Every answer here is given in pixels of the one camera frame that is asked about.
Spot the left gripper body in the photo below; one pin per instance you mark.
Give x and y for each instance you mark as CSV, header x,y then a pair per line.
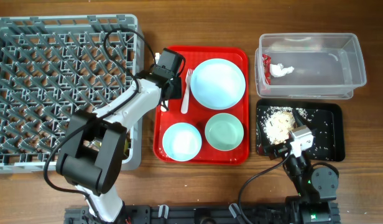
x,y
176,91

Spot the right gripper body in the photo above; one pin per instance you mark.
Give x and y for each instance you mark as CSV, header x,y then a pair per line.
x,y
277,150

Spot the leftover rice food waste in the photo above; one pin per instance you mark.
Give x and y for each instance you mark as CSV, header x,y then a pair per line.
x,y
275,122

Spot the white plastic spoon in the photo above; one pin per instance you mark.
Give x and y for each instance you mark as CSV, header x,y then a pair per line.
x,y
164,106

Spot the pink plastic fork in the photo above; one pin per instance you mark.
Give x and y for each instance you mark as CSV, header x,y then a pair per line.
x,y
186,97

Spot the green bowl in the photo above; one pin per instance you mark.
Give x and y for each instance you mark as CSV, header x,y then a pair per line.
x,y
224,132

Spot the small light blue saucer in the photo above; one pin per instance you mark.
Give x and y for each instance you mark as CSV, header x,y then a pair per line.
x,y
182,142

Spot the white tissue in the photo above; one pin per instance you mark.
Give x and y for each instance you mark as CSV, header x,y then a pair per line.
x,y
278,70

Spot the red snack wrapper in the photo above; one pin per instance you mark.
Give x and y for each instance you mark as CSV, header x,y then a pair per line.
x,y
266,63

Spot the yellow plastic cup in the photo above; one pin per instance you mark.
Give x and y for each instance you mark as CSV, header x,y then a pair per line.
x,y
126,148

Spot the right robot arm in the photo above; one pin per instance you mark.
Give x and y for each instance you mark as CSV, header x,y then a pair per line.
x,y
316,185

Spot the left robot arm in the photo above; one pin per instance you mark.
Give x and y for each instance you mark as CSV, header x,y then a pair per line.
x,y
92,152

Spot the black waste tray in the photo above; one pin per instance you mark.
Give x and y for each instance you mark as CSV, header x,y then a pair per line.
x,y
339,154

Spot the grey dishwasher rack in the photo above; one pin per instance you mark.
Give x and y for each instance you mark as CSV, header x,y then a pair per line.
x,y
52,66

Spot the large light blue plate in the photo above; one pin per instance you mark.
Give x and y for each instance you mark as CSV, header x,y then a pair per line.
x,y
218,84

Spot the red plastic tray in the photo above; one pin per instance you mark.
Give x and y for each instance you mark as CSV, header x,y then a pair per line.
x,y
199,115

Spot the clear plastic bin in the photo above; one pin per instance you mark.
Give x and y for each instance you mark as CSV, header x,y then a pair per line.
x,y
326,65

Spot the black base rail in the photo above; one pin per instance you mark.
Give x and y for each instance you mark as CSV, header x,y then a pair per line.
x,y
268,213

